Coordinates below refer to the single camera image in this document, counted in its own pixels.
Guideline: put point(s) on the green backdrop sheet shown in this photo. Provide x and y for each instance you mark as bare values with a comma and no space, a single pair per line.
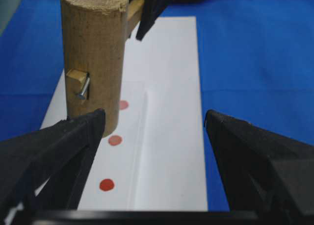
7,10

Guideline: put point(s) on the white foam board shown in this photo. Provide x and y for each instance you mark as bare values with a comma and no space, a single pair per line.
159,165

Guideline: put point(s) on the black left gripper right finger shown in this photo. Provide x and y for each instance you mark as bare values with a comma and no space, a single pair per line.
261,170

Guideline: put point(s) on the wooden mallet hammer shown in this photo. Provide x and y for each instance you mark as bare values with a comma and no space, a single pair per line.
94,34

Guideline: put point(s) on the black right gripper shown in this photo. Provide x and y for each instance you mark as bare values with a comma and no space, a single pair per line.
151,10

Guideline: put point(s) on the blue table mat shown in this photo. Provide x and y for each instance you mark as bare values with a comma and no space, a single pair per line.
256,63

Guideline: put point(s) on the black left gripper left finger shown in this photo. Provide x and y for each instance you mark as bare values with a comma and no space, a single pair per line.
48,169

